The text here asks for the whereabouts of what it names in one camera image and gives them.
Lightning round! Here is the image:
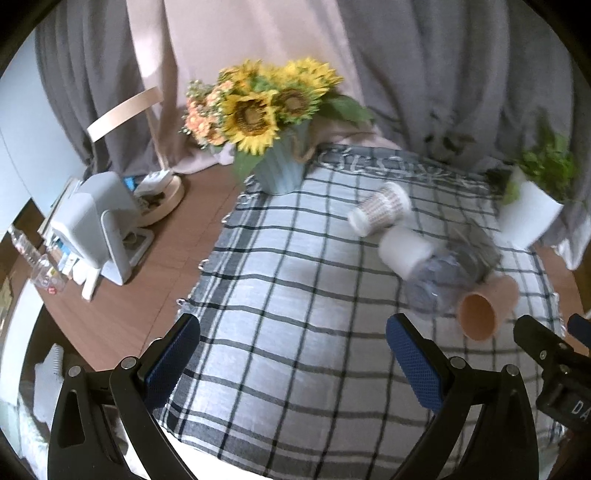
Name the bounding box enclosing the plain white cup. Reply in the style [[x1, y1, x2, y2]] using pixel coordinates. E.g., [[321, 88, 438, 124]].
[[378, 225, 438, 280]]

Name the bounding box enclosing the peach pink cup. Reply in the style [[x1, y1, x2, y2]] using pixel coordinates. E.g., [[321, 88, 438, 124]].
[[457, 275, 520, 341]]

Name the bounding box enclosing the dark smoky glass cup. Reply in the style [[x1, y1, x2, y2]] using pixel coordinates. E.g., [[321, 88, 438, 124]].
[[448, 221, 502, 282]]

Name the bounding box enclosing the clear bluish plastic cup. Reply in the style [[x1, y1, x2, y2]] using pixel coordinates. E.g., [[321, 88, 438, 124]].
[[406, 249, 483, 317]]

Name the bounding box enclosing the patterned paper cup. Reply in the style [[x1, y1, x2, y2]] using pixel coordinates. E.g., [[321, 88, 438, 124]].
[[348, 182, 412, 237]]

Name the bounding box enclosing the white plant pot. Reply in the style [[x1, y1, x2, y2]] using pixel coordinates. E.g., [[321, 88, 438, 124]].
[[498, 167, 563, 249]]

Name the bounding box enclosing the green potted plant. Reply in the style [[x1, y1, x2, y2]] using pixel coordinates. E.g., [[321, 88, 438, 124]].
[[506, 116, 577, 204]]

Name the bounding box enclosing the clear plastic bottle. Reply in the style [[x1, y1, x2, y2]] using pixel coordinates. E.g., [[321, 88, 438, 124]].
[[8, 225, 66, 295]]

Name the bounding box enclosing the white desk fan heater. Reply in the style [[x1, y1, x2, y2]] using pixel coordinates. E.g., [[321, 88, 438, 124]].
[[49, 172, 154, 301]]

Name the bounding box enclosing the light blue ribbed vase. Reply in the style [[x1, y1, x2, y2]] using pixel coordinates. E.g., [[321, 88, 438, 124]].
[[253, 121, 311, 196]]

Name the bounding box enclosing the yellow sunflower bouquet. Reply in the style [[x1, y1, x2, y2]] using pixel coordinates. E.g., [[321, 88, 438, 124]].
[[180, 57, 373, 178]]

